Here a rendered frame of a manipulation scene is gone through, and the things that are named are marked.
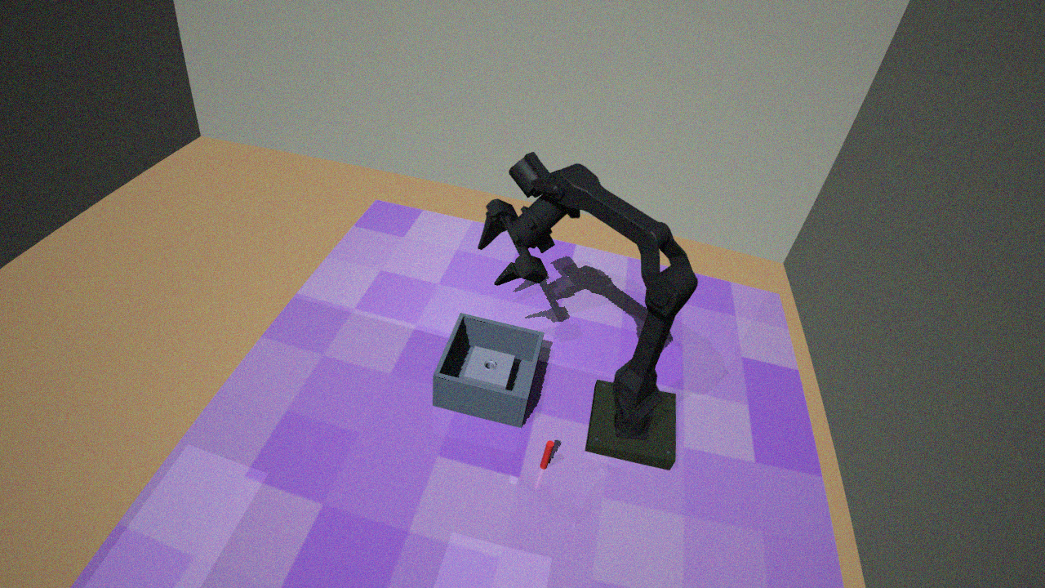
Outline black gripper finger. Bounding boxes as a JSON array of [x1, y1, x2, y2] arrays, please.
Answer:
[[478, 212, 507, 250], [494, 262, 521, 286]]

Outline dark red peg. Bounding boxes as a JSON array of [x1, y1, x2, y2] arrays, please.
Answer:
[[540, 441, 554, 470]]

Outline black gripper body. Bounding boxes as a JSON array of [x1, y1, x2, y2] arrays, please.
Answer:
[[486, 199, 553, 283]]

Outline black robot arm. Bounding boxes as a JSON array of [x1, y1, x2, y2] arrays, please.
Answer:
[[509, 152, 698, 441]]

